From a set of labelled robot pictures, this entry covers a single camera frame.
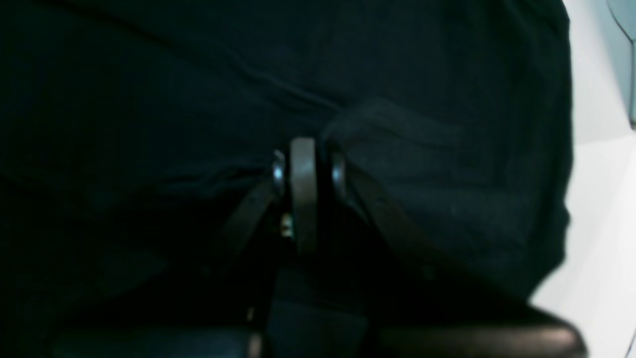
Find black T-shirt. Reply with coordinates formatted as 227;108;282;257
0;0;582;358

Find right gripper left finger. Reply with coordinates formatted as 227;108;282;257
209;150;288;278

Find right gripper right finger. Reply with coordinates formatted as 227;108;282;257
328;149;547;319

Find grey tray at table edge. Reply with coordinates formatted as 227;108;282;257
606;0;636;131

